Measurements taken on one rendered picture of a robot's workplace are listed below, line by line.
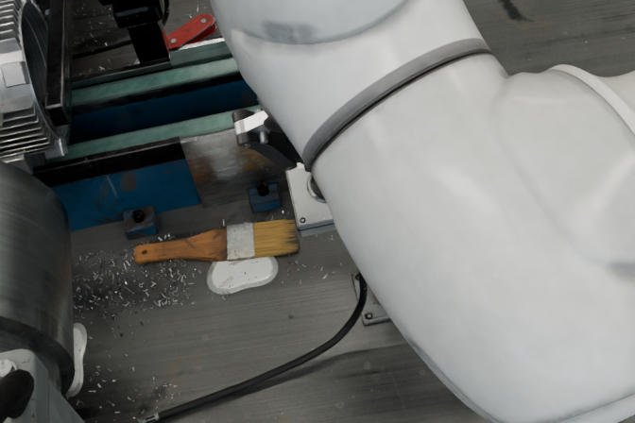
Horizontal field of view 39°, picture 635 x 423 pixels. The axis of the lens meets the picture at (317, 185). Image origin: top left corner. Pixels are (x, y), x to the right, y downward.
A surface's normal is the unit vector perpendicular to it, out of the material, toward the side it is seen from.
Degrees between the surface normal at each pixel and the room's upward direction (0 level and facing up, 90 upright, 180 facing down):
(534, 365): 52
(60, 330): 84
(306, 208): 23
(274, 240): 2
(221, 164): 90
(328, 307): 0
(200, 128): 0
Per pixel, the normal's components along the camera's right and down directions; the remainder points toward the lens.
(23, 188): 0.78, -0.49
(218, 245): -0.10, -0.59
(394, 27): 0.08, -0.20
